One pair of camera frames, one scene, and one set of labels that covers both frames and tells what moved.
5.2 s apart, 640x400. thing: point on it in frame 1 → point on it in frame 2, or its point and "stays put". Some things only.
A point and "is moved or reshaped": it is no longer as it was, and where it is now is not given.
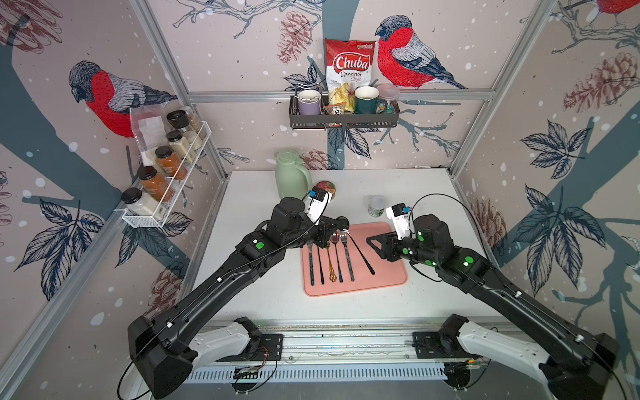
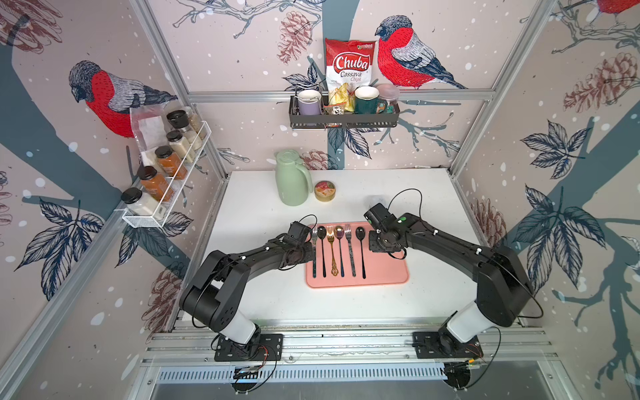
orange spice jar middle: [171, 163] stays put
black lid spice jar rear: [179, 119] stays put
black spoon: [321, 267] is moved or reshaped
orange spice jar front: [154, 183] stays put
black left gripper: [326, 228] → [308, 245]
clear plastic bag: [150, 127] stays put
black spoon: [364, 257] is moved or reshaped
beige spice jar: [180, 145] stays put
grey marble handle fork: [344, 240] is moved or reshaped
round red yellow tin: [327, 186] stays put
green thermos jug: [293, 179] stays put
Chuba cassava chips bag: [348, 65] stays put
